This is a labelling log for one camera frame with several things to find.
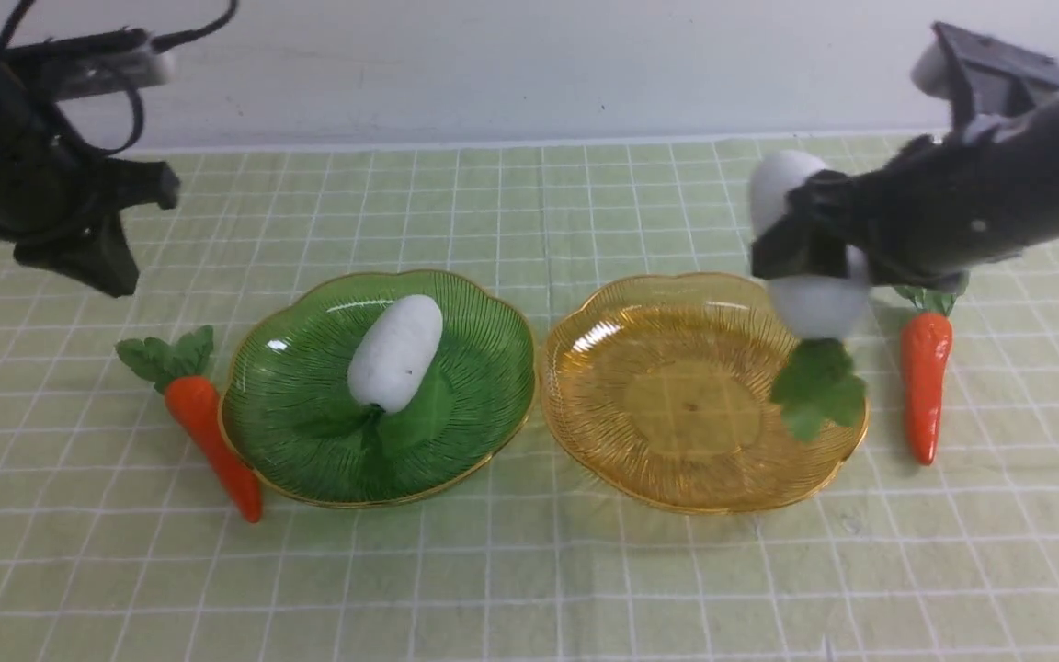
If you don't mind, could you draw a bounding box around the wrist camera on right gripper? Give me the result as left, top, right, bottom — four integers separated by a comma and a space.
909, 21, 1059, 130

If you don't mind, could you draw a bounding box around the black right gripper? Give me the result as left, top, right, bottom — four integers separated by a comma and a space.
749, 137, 1035, 290

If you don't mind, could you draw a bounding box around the green checkered tablecloth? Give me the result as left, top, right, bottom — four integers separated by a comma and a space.
0, 135, 1059, 661

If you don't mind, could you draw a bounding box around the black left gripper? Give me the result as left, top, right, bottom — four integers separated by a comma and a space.
0, 43, 181, 298

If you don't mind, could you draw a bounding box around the green glass plate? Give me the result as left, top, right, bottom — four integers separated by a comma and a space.
218, 269, 538, 508

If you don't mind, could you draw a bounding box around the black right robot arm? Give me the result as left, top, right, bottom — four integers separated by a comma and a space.
749, 100, 1059, 292

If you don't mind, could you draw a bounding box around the amber glass plate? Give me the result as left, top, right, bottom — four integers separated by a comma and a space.
538, 272, 870, 514

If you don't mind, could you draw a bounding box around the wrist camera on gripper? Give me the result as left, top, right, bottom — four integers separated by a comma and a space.
28, 29, 177, 101
909, 21, 1059, 130

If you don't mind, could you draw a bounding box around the white radish with leaves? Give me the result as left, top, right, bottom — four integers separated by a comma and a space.
297, 294, 457, 458
748, 150, 870, 441

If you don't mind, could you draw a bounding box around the orange carrot with leaves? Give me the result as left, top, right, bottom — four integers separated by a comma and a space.
894, 286, 957, 466
115, 325, 262, 523

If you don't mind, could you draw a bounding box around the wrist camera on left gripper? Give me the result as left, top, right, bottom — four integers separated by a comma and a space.
28, 29, 177, 101

